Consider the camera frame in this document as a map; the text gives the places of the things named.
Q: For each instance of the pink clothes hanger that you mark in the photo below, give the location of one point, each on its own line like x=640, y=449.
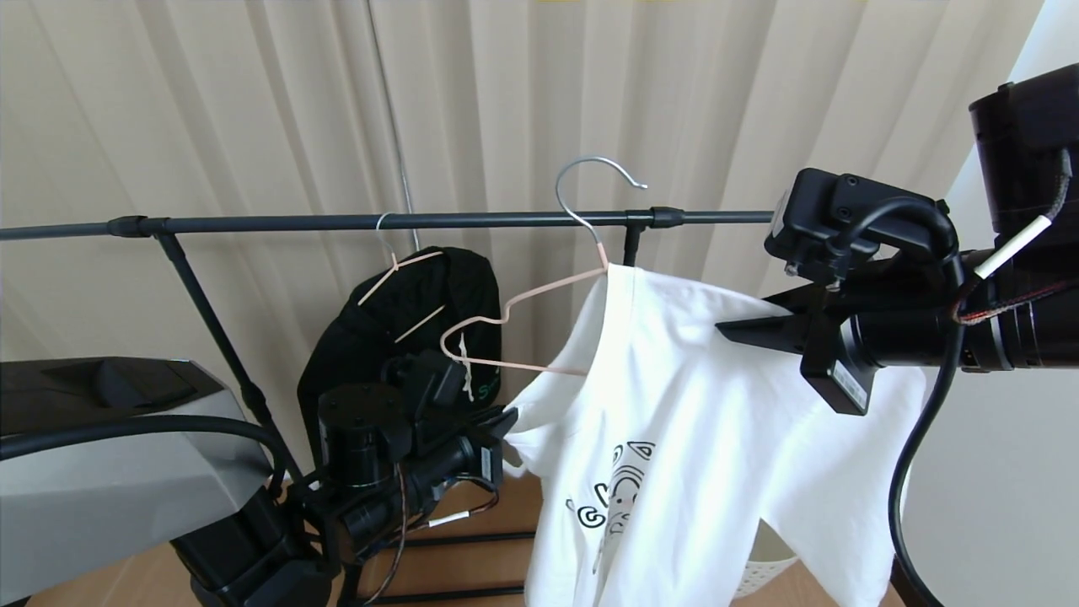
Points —
x=394, y=265
x=556, y=286

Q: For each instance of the black shorts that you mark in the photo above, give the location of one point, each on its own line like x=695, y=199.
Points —
x=354, y=354

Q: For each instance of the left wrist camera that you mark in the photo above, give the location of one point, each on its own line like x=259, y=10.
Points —
x=434, y=375

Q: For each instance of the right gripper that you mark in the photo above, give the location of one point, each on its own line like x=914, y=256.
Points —
x=910, y=341

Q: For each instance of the white laundry basket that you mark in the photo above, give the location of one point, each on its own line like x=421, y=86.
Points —
x=767, y=573

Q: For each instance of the white garment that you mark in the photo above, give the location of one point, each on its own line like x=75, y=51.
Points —
x=716, y=438

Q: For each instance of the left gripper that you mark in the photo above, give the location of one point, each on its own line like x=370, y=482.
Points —
x=438, y=476

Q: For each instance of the black clothes rack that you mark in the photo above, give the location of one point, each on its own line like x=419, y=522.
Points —
x=253, y=223

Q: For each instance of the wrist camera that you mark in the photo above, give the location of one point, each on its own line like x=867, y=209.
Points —
x=434, y=375
x=826, y=215

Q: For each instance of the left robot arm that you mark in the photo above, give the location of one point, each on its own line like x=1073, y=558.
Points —
x=101, y=489

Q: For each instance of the beige curtain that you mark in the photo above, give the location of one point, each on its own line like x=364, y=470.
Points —
x=211, y=101

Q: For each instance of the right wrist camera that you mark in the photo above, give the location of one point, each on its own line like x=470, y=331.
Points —
x=826, y=215

